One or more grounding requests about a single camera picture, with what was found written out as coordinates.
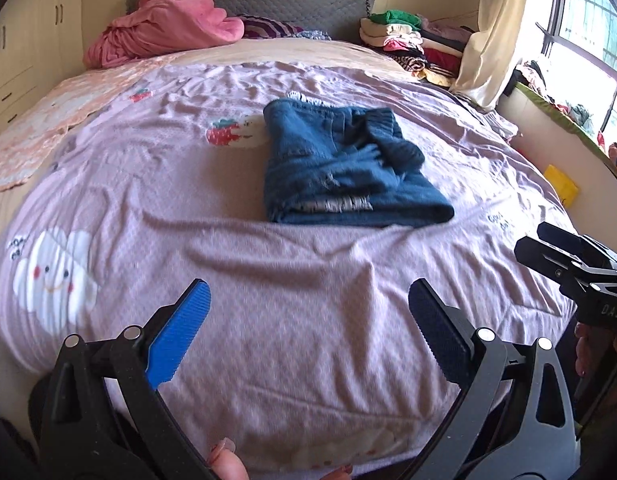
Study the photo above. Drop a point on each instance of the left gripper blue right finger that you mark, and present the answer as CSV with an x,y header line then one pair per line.
x,y
446,330

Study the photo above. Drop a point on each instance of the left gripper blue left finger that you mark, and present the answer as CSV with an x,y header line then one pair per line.
x,y
183,321

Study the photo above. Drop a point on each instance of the blue denim pants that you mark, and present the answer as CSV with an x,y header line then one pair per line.
x,y
345,166

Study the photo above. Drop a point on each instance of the right hand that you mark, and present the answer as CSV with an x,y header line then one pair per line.
x,y
591,345

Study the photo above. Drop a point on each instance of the left hand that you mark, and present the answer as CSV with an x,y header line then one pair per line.
x,y
224,461

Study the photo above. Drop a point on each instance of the yellow bag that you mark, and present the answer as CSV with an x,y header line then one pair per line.
x,y
565,187

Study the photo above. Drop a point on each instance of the pink cloud-print quilt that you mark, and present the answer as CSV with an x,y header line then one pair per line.
x,y
309,358

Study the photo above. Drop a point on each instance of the clutter on window sill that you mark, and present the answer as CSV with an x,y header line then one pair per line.
x,y
598,136

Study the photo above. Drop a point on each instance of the cream curtain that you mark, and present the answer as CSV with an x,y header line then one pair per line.
x,y
487,61

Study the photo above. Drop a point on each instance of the peach floral bed sheet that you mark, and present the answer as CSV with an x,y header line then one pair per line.
x,y
33,135

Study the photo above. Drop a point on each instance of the stack of folded clothes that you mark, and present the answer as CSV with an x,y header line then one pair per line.
x,y
427,50

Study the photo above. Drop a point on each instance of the pink crumpled blanket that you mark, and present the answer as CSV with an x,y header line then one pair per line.
x,y
159,27

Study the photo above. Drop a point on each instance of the purple striped pillow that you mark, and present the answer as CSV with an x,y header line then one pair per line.
x,y
258,27

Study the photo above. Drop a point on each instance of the window with frame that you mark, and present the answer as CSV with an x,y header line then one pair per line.
x,y
580,46

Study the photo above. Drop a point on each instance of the cream wardrobe with handles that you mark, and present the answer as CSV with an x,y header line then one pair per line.
x,y
41,44

